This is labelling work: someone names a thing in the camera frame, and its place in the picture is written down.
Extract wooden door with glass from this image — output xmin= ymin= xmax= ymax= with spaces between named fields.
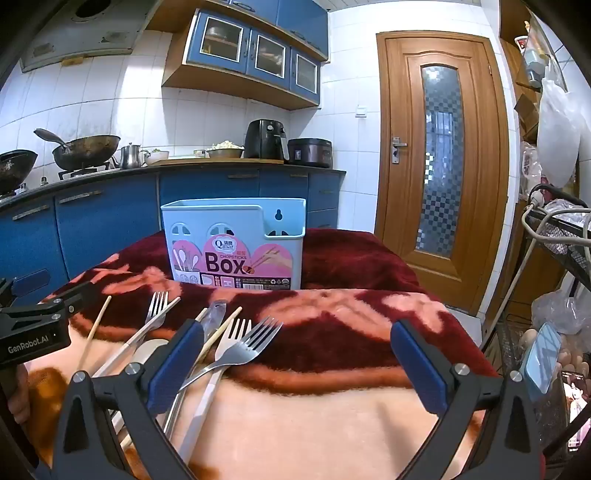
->
xmin=375 ymin=31 xmax=511 ymax=315

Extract black wok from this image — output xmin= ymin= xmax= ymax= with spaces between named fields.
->
xmin=0 ymin=150 xmax=38 ymax=197

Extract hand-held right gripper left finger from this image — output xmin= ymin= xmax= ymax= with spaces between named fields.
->
xmin=46 ymin=318 xmax=206 ymax=480

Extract dark rice cooker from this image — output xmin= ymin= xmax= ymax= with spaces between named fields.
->
xmin=287 ymin=137 xmax=333 ymax=169

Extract white spoon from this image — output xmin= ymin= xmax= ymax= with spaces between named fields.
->
xmin=130 ymin=339 xmax=170 ymax=370

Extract wooden cutting board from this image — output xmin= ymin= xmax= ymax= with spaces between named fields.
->
xmin=148 ymin=157 xmax=284 ymax=166

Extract light blue flat case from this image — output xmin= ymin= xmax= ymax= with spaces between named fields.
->
xmin=519 ymin=322 xmax=563 ymax=404

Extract white handled metal fork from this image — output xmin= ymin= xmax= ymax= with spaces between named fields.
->
xmin=178 ymin=318 xmax=253 ymax=464

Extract black wire rack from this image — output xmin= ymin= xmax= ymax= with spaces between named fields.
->
xmin=480 ymin=185 xmax=591 ymax=462

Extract light blue chopsticks box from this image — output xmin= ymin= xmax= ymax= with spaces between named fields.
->
xmin=161 ymin=198 xmax=306 ymax=291

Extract dark wok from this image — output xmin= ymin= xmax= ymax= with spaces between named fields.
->
xmin=52 ymin=135 xmax=122 ymax=171

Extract gas stove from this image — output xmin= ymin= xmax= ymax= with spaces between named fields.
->
xmin=58 ymin=159 xmax=116 ymax=181

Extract metal bowl with food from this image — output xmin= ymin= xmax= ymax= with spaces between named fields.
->
xmin=206 ymin=141 xmax=245 ymax=159

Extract blue wall cabinet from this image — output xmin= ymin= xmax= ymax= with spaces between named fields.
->
xmin=148 ymin=0 xmax=329 ymax=61

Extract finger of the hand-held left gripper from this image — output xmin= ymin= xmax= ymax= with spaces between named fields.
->
xmin=0 ymin=270 xmax=51 ymax=305
xmin=41 ymin=281 xmax=108 ymax=324

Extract wooden wall shelf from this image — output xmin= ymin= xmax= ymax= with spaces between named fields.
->
xmin=499 ymin=0 xmax=555 ymax=144

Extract black air fryer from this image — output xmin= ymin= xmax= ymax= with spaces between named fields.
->
xmin=243 ymin=119 xmax=289 ymax=161

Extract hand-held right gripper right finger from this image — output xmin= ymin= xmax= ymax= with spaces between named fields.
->
xmin=390 ymin=318 xmax=546 ymax=480

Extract steel kettle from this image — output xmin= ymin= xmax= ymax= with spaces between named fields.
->
xmin=113 ymin=143 xmax=151 ymax=169

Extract blue base cabinets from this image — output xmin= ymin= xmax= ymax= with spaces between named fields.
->
xmin=0 ymin=168 xmax=347 ymax=305

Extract clear plastic bag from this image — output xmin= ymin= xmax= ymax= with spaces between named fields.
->
xmin=531 ymin=286 xmax=591 ymax=352

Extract white hanging plastic bag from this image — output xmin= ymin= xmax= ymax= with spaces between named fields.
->
xmin=536 ymin=76 xmax=583 ymax=188

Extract steel range hood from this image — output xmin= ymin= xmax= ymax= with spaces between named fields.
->
xmin=18 ymin=0 xmax=158 ymax=72

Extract red and peach blanket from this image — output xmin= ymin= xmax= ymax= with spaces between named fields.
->
xmin=9 ymin=228 xmax=504 ymax=480

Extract metal ladle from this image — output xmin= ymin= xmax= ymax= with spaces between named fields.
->
xmin=34 ymin=128 xmax=71 ymax=154

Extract glass door wall cabinet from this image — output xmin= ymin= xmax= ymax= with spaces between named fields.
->
xmin=161 ymin=8 xmax=329 ymax=110

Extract white power cable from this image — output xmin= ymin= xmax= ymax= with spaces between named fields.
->
xmin=480 ymin=185 xmax=591 ymax=352

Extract smartphone with lit screen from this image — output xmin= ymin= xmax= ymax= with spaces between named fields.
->
xmin=556 ymin=369 xmax=591 ymax=455

